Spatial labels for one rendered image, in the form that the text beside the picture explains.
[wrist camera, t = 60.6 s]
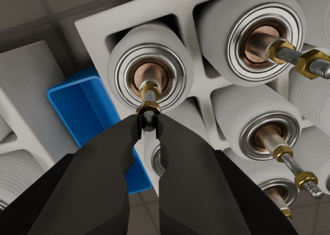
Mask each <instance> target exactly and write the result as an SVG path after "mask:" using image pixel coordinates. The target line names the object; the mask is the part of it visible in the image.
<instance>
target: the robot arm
mask: <svg viewBox="0 0 330 235"><path fill-rule="evenodd" d="M141 133H142V115H139V114H133V115H130V116H128V117H126V118H124V119H123V120H121V121H119V122H118V123H116V124H114V125H112V126H111V127H109V128H107V129H105V130H104V131H102V132H100V133H99V134H97V135H96V136H94V137H93V138H92V139H90V140H89V141H88V142H87V143H85V144H84V145H83V146H82V147H81V148H80V149H79V150H78V151H76V152H75V153H68V154H66V155H65V156H64V157H63V158H61V159H60V160H59V161H58V162H57V163H56V164H54V165H53V166H52V167H51V168H50V169H49V170H48V171H46V172H45V173H44V174H43V175H42V176H41V177H40V178H39V179H38V180H37V181H35V182H34V183H33V184H32V185H31V186H30V187H29V188H28V189H26V190H25V191H24V192H23V193H22V194H21V195H19V196H18V197H17V198H16V199H15V200H14V201H13V202H12V203H10V204H9V205H8V206H7V207H6V208H5V209H4V210H3V211H2V212H1V213H0V235H126V234H127V231H128V224H129V215H130V203H129V196H128V188H127V181H126V179H125V176H126V174H127V172H128V171H129V169H130V168H131V167H132V166H133V164H134V154H133V147H134V145H135V144H136V143H137V142H138V140H141ZM156 139H159V141H160V160H161V165H162V166H163V167H164V169H165V172H164V174H163V175H162V176H161V177H160V179H159V224H160V234H161V235H299V234H298V232H297V231H296V229H295V228H294V226H293V225H292V224H291V222H290V221H289V220H288V218H287V217H286V216H285V215H284V213H283V212H282V211H281V210H280V208H279V207H278V206H277V205H276V204H275V203H274V202H273V201H272V199H271V198H270V197H269V196H268V195H267V194H266V193H265V192H264V191H263V190H262V189H261V188H260V187H259V186H258V185H257V184H256V183H254V182H253V181H252V180H251V179H250V178H249V177H248V176H247V175H246V174H245V173H244V172H243V171H242V170H241V169H240V168H239V167H238V166H237V165H236V164H235V163H234V162H233V161H232V160H231V159H230V158H229V157H228V156H227V155H226V154H225V153H224V152H223V151H222V150H221V149H219V150H215V149H214V148H213V147H212V146H211V145H210V144H209V143H208V142H207V141H206V140H204V139H203V138H202V137H201V136H199V135H198V134H197V133H195V132H193V131H192V130H190V129H189V128H187V127H185V126H184V125H182V124H180V123H179V122H177V121H175V120H174V119H172V118H170V117H168V116H167V115H165V114H158V115H156Z"/></svg>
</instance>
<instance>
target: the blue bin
mask: <svg viewBox="0 0 330 235"><path fill-rule="evenodd" d="M47 98H48V99H49V101H50V103H51V104H52V106H53V107H54V109H55V110H56V112H57V113H58V115H59V116H60V118H61V119H62V121H63V123H64V124H65V126H66V127H67V129H68V130H69V132H70V133H71V135H72V136H73V138H74V139H75V141H76V143H77V144H78V146H79V147H80V148H81V147H82V146H83V145H84V144H85V143H87V142H88V141H89V140H90V139H92V138H93V137H94V136H96V135H97V134H99V133H100V132H102V131H104V130H105V129H107V128H109V127H111V126H112V125H114V124H116V123H118V122H119V121H121V119H120V117H119V115H118V113H117V110H116V108H115V105H114V104H113V102H112V100H111V98H110V96H109V94H108V92H107V90H106V88H105V86H104V84H103V82H102V80H101V78H100V75H99V73H98V71H97V69H96V67H95V66H94V67H90V68H87V69H84V70H81V71H78V72H76V73H75V74H73V75H72V76H70V77H69V78H68V79H66V80H65V81H63V82H62V83H60V84H58V85H55V86H53V87H51V88H49V89H48V91H47ZM133 154H134V164H133V166H132V167H131V168H130V169H129V171H128V172H127V174H126V176H125V179H126V181H127V188H128V194H132V193H136V192H140V191H144V190H148V189H150V188H152V186H153V185H152V183H151V181H150V179H149V176H148V174H147V172H146V170H145V168H144V166H143V164H142V162H141V160H140V158H139V156H138V154H137V152H136V150H135V148H134V147H133Z"/></svg>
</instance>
